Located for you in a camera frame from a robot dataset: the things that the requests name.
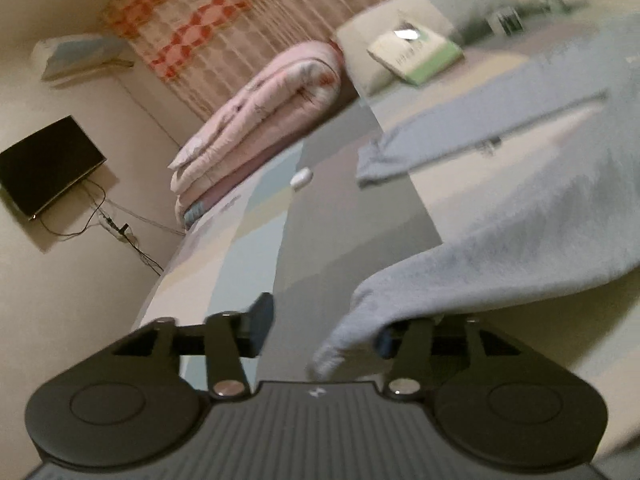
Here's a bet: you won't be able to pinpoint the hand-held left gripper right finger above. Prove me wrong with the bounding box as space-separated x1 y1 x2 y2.
375 312 538 402

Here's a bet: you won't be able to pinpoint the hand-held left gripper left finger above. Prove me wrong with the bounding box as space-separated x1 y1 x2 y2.
107 291 276 401

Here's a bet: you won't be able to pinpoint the grey sweatpants with white drawstring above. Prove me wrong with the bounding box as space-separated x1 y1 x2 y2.
307 15 640 381

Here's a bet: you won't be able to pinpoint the white power strip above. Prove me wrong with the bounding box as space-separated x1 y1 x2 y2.
97 207 132 240

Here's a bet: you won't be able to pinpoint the folded pink quilt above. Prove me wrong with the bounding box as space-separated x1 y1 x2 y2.
167 40 361 231

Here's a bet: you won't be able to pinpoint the green and white book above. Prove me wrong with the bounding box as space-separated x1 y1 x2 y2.
366 20 465 86

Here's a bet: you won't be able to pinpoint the pink and red patterned curtain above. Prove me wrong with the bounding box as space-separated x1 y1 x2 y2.
97 0 426 121

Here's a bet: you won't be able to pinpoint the white air conditioner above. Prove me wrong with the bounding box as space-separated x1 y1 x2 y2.
31 33 136 82

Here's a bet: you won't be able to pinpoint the patchwork pillow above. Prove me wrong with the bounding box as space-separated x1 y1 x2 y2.
334 0 551 98

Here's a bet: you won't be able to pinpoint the black wall cable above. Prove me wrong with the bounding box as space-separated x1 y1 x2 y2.
37 182 166 276

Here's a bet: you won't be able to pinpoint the black wall television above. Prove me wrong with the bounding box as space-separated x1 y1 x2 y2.
0 115 108 221

